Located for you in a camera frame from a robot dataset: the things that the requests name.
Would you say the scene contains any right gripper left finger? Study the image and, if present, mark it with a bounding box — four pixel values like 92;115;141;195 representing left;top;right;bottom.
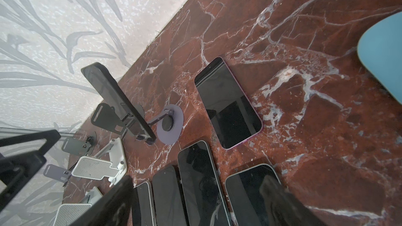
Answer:
71;175;134;226

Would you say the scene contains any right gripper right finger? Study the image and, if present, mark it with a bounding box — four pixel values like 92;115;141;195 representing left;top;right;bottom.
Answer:
259;175;325;226

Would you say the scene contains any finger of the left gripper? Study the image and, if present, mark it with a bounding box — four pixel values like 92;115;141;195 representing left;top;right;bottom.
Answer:
1;129;61;155
1;152;47;210

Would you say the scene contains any white-edged phone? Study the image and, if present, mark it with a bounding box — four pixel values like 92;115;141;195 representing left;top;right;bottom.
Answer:
225;163;279;226

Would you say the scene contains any grey small phone stand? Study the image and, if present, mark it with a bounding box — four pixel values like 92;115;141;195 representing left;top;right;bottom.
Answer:
43;164;72;183

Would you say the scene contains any tall black phone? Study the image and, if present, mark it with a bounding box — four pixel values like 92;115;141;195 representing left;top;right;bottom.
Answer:
81;62;157;145

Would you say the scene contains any pink-edged black phone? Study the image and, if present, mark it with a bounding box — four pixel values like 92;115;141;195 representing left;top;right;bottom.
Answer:
194;57;263;150

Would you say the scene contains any white small phone stand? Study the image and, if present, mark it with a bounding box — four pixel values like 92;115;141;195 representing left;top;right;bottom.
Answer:
72;138;128;187

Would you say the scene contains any white folding phone stand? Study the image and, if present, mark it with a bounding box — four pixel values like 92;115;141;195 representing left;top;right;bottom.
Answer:
53;187;103;226

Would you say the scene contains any dark grey phone stand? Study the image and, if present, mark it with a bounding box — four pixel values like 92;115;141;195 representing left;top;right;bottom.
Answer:
91;103;126;136

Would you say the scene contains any grey round stand of tall phone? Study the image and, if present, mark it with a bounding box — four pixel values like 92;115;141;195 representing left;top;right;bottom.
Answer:
147;104;184;145

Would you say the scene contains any light blue silicone spatula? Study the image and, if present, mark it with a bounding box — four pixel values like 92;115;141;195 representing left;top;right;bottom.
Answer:
357;12;402;103

